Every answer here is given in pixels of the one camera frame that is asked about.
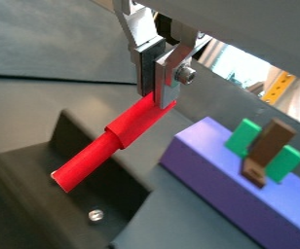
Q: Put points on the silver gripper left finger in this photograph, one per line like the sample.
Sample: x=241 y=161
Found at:
x=145 y=43

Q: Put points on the red peg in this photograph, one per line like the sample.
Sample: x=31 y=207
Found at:
x=119 y=134

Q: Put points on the brown upright block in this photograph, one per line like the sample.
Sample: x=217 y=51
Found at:
x=265 y=147

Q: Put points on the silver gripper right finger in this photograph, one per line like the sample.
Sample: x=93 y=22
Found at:
x=173 y=69

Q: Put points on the black angled holder bracket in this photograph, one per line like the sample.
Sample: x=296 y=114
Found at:
x=54 y=212

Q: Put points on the green U-shaped block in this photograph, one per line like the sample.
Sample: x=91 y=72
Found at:
x=285 y=161

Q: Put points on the purple base board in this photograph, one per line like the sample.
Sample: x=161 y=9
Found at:
x=266 y=212

